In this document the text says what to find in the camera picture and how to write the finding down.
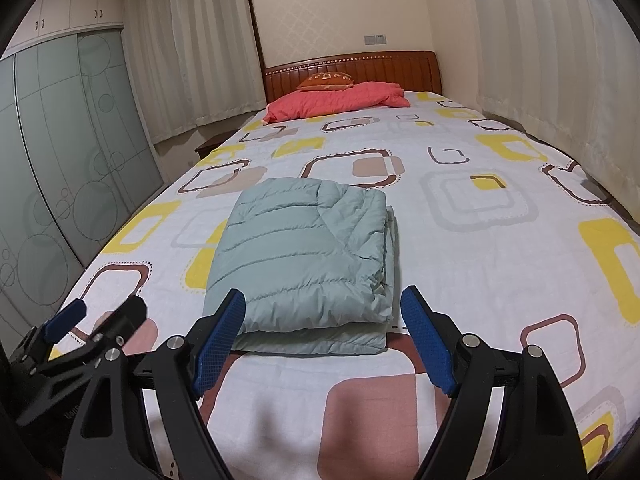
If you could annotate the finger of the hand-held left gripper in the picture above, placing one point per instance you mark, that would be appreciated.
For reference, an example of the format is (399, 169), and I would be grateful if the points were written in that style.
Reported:
(120, 320)
(62, 320)

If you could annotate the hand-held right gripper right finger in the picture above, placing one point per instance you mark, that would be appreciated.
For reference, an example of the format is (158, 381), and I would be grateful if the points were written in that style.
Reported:
(427, 340)

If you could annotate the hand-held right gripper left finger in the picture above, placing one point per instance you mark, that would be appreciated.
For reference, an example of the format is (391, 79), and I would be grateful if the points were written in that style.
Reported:
(220, 340)

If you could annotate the light green quilted blanket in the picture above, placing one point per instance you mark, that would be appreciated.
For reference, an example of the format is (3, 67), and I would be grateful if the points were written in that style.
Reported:
(300, 240)

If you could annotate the bed with patterned sheet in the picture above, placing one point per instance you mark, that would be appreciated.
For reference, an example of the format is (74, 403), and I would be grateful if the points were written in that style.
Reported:
(475, 270)

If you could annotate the frosted glass sliding wardrobe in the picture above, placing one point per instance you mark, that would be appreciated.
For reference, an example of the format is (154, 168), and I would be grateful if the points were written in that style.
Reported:
(65, 160)

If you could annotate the dark wooden nightstand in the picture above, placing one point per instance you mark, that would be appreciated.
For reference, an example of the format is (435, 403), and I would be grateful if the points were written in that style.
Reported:
(210, 147)

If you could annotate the red quilted pillow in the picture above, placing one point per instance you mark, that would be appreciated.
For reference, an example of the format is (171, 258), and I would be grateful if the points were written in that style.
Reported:
(325, 102)

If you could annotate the wooden bed headboard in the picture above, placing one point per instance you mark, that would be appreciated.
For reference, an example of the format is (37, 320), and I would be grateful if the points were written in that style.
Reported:
(400, 67)

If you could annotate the small orange cushion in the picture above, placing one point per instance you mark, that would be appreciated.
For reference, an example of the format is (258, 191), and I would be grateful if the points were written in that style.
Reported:
(325, 81)

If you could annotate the cream window curtain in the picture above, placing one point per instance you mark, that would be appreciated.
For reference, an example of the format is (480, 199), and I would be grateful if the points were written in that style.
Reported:
(550, 70)
(190, 50)

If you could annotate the white overhead cabinets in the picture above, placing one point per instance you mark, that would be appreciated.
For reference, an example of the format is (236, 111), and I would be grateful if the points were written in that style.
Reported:
(75, 12)

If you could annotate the grey wall switch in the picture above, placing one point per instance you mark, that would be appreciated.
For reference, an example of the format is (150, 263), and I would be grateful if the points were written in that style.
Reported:
(375, 38)

